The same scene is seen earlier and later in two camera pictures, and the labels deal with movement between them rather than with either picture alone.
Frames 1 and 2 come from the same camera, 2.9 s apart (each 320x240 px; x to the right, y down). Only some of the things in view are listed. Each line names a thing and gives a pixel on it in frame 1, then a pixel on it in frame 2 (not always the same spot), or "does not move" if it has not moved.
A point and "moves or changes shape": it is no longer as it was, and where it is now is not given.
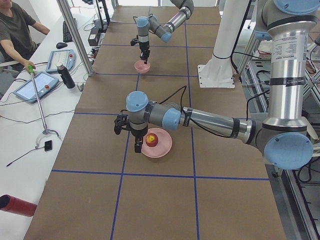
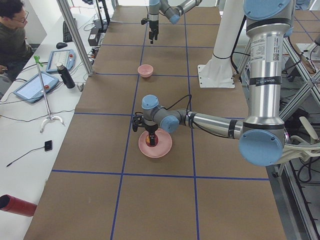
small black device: [48, 145] does not move
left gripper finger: [138, 144] -> [152, 140]
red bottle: [11, 204] does not move
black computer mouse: [61, 45] does not move
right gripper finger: [142, 56] -> [151, 36]
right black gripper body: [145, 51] -> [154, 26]
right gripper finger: [146, 57] -> [156, 32]
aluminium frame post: [64, 7] does not move
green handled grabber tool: [45, 131] -> [38, 62]
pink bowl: [141, 67] moves or changes shape
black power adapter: [94, 37] does not move
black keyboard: [67, 36] does not move
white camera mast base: [218, 73] does not move
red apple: [151, 140] does not move
